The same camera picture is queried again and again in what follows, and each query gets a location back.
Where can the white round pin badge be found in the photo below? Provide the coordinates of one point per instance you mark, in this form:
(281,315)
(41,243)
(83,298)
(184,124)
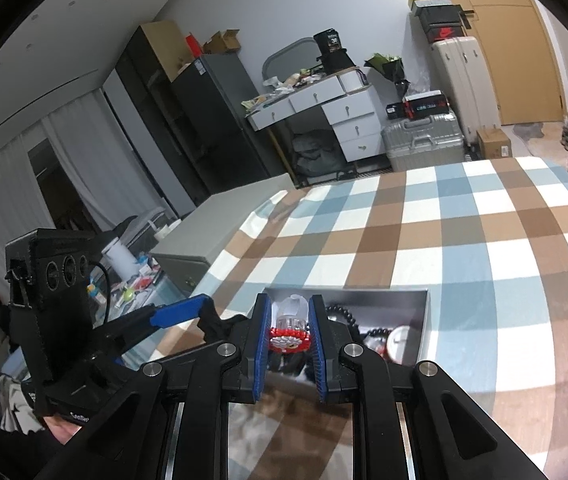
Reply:
(403,345)

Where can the white curtain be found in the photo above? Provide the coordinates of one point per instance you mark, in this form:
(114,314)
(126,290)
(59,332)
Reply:
(14,200)

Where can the white desk with drawers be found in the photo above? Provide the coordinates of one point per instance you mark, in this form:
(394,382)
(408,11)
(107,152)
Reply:
(343,110)

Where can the black wrapped bouquet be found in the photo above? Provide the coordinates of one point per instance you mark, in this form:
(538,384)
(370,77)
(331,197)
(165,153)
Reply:
(388,67)

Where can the black gift box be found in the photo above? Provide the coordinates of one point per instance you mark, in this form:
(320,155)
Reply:
(334,50)

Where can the dark grey refrigerator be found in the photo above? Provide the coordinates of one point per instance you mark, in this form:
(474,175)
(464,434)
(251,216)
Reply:
(224,120)

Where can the grey bedside cabinet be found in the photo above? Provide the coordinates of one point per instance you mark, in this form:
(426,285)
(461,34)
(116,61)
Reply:
(214,230)

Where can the person's left forearm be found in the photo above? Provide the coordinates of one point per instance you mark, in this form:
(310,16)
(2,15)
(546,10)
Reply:
(14,452)

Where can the black wardrobe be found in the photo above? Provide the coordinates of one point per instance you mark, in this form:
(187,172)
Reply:
(139,120)

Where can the wooden door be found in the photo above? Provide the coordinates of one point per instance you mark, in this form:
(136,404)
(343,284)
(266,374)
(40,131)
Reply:
(513,50)

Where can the cream suitcase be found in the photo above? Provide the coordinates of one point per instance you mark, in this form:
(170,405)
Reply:
(468,85)

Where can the plaid blanket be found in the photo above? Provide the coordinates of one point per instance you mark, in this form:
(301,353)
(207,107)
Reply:
(463,260)

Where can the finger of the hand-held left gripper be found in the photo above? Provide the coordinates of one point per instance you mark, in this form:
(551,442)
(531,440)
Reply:
(179,312)
(219,327)

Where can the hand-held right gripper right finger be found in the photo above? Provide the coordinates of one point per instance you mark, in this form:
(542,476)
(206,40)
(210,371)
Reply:
(318,345)

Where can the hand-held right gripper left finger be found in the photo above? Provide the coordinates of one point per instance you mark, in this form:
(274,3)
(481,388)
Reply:
(262,345)

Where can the black shoe box stack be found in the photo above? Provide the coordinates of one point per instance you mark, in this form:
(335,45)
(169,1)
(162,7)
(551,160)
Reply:
(441,25)

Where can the long black hair clip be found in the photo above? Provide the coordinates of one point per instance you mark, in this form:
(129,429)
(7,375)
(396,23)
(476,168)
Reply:
(289,364)

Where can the open cardboard box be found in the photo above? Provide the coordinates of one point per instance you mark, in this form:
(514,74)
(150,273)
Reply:
(224,40)

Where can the arched mirror frame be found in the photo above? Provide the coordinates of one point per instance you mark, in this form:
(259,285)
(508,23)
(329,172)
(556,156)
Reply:
(289,55)

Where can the red white beaded hair clip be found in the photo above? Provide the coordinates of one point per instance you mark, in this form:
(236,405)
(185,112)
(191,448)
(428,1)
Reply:
(289,337)

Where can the grey cardboard box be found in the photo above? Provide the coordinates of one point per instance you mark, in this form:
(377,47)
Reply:
(403,305)

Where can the person's left hand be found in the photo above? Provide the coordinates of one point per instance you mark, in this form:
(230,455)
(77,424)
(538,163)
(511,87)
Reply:
(61,430)

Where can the black red flat box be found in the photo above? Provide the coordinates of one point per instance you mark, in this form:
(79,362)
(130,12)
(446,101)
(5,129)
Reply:
(418,106)

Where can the grey bags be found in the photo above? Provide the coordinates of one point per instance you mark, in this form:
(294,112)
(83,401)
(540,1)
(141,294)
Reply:
(314,155)

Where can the silver suitcase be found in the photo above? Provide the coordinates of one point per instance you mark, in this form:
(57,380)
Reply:
(423,145)

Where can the brown cardboard box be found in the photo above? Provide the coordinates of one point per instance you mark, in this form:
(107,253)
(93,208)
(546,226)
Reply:
(494,144)

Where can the white tumbler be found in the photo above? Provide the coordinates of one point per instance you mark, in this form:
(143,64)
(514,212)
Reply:
(120,260)

